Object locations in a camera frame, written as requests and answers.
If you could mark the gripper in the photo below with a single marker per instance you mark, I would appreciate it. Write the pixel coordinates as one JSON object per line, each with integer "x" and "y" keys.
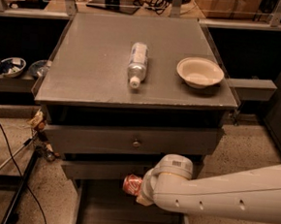
{"x": 146, "y": 186}

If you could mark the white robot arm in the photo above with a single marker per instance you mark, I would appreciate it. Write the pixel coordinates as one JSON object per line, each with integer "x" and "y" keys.
{"x": 252, "y": 195}

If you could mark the open grey bottom drawer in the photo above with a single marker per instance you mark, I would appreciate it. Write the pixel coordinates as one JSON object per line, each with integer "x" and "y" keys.
{"x": 104, "y": 202}

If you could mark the grey middle drawer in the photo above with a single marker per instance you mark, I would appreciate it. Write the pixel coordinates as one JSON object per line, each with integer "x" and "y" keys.
{"x": 106, "y": 170}

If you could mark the grey top drawer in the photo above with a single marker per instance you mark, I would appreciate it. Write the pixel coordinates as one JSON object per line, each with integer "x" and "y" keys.
{"x": 132, "y": 140}

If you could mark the grey drawer cabinet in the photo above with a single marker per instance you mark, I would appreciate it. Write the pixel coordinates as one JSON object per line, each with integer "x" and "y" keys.
{"x": 87, "y": 83}

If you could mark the snack clutter pile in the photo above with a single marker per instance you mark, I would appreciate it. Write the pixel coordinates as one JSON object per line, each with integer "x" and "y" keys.
{"x": 40, "y": 141}

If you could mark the clear plastic water bottle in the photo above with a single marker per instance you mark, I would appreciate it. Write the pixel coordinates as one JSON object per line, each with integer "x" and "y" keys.
{"x": 137, "y": 64}

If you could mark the black metal stand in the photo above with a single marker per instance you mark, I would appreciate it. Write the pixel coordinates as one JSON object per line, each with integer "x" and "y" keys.
{"x": 19, "y": 185}

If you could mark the white paper bowl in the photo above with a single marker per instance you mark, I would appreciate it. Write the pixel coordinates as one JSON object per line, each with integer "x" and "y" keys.
{"x": 199, "y": 72}

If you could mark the grey side shelf block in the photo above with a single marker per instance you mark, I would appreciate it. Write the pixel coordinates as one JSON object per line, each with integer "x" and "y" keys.
{"x": 255, "y": 90}

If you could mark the dark blue bowl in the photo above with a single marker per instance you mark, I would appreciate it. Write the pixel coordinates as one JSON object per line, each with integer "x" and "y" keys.
{"x": 39, "y": 69}

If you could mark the white bowl with items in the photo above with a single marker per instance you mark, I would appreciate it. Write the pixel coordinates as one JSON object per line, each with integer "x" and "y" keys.
{"x": 12, "y": 67}

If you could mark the black monitor base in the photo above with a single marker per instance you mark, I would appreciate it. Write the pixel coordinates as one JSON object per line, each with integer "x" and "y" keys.
{"x": 126, "y": 7}

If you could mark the cardboard box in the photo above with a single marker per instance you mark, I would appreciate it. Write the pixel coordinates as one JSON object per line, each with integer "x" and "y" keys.
{"x": 232, "y": 9}

